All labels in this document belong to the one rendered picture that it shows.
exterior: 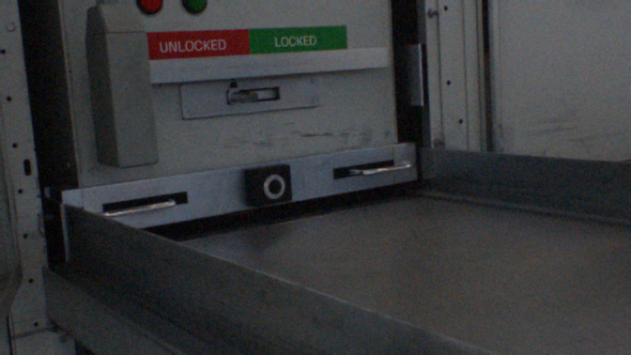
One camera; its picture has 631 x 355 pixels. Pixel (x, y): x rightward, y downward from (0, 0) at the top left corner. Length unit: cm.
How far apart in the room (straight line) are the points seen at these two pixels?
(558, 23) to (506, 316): 81
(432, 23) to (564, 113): 31
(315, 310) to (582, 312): 25
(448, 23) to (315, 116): 25
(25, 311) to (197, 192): 25
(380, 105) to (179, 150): 33
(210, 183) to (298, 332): 55
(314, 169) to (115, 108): 35
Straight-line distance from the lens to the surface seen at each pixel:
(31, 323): 96
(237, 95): 104
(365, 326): 45
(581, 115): 143
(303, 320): 50
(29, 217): 94
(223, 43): 106
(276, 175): 106
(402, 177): 122
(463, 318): 65
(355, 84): 117
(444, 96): 123
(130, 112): 89
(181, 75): 99
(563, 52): 140
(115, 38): 89
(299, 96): 112
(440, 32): 123
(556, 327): 63
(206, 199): 104
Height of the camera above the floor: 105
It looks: 8 degrees down
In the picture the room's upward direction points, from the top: 4 degrees counter-clockwise
